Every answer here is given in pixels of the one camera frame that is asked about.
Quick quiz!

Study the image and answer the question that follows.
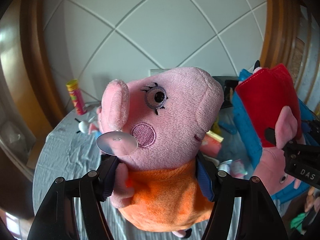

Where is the pastel tissue pack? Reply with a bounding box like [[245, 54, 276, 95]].
[[218, 159, 247, 179]]

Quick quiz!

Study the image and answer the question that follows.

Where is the pig plush orange dress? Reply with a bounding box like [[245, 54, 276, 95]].
[[98, 67, 223, 238]]

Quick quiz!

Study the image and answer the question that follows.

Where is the black box on table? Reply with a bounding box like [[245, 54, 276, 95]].
[[213, 76, 239, 109]]

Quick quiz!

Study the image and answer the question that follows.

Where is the white wall switch panel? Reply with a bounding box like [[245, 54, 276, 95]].
[[149, 68, 169, 76]]

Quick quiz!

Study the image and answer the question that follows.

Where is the red chips can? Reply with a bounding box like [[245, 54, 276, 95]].
[[66, 79, 87, 115]]

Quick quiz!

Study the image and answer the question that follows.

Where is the pig plush red dress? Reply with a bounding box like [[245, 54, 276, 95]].
[[235, 64, 305, 195]]

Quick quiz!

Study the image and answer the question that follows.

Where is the clear suction cup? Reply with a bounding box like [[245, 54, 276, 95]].
[[96, 131, 138, 156]]

